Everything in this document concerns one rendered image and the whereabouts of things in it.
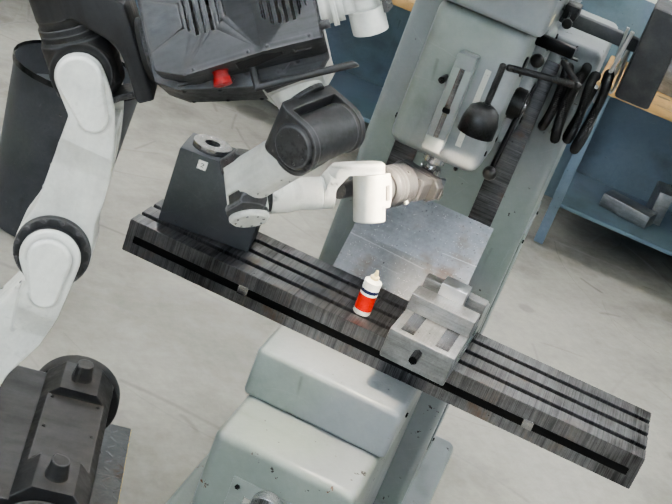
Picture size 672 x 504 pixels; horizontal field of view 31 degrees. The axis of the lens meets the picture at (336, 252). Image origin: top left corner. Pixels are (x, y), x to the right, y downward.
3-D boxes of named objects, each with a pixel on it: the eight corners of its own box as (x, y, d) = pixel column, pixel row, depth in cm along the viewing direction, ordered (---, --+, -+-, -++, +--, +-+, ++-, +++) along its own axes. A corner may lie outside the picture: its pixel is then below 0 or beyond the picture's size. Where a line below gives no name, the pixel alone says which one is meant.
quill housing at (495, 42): (474, 179, 249) (535, 35, 236) (383, 139, 252) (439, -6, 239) (491, 157, 266) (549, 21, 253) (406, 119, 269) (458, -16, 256)
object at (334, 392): (384, 462, 257) (404, 417, 253) (240, 391, 263) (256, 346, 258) (436, 368, 303) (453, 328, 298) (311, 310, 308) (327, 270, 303)
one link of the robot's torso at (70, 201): (5, 284, 224) (39, 46, 205) (22, 243, 240) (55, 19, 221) (87, 300, 226) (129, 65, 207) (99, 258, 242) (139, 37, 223)
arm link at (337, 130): (278, 186, 213) (327, 158, 204) (254, 141, 213) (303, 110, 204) (319, 168, 222) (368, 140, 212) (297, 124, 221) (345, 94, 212)
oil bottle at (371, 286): (366, 319, 268) (383, 277, 264) (350, 311, 269) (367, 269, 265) (371, 312, 272) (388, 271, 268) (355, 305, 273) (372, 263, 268)
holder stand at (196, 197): (247, 253, 277) (273, 176, 269) (157, 219, 277) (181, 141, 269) (257, 234, 289) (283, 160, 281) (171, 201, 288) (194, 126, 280)
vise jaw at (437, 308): (468, 338, 260) (475, 323, 259) (405, 308, 263) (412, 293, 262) (474, 329, 266) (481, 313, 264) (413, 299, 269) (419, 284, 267)
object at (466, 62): (438, 154, 245) (477, 59, 237) (420, 146, 246) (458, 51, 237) (443, 150, 249) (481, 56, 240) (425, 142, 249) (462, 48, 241)
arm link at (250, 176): (205, 223, 229) (277, 182, 213) (198, 160, 233) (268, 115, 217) (253, 230, 237) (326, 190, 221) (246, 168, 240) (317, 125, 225)
